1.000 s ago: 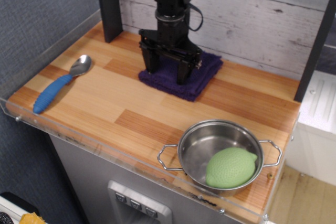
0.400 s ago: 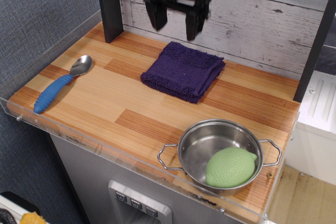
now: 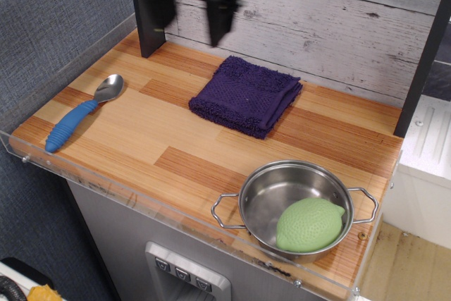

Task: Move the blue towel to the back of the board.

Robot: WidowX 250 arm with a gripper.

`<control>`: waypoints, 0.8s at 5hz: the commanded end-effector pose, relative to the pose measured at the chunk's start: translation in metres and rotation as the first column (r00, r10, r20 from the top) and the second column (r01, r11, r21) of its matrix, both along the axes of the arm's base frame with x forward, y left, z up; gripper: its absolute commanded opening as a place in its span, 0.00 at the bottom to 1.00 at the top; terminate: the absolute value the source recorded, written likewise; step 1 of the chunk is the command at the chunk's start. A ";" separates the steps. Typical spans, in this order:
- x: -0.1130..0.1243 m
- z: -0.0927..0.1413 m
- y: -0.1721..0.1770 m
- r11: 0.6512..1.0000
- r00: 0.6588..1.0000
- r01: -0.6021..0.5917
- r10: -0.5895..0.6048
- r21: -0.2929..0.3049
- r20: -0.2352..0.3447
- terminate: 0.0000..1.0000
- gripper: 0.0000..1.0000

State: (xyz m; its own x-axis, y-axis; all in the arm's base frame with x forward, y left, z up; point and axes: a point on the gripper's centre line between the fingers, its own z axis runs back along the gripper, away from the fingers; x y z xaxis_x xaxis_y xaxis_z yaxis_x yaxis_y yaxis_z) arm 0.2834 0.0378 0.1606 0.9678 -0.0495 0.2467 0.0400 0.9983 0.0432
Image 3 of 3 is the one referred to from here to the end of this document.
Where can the silver dispenser button panel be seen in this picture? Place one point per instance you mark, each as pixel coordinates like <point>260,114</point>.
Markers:
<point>176,277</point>

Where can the right dark frame post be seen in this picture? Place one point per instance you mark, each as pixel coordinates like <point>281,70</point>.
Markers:
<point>423,68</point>

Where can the stainless steel pot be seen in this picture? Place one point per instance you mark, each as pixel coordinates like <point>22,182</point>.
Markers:
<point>271,189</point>

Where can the purple towel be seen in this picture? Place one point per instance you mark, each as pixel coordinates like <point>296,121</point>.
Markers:
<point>246,97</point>

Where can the left dark frame post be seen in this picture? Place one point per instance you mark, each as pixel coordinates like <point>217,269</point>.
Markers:
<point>151,36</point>

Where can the blue handled metal spoon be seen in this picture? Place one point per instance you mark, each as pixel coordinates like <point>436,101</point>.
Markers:
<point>108,90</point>

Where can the white toy sink unit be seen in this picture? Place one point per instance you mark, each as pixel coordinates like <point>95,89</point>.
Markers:
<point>418,197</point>

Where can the dark frame post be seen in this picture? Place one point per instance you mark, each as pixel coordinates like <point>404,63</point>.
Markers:
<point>423,68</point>
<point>151,36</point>

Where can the clear acrylic table guard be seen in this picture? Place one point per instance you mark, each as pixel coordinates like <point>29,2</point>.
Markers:
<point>146,150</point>

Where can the green plastic lime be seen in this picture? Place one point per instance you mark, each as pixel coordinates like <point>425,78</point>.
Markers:
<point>309,225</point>

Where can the grey toy fridge cabinet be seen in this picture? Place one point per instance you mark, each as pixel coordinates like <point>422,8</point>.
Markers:
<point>121,234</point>

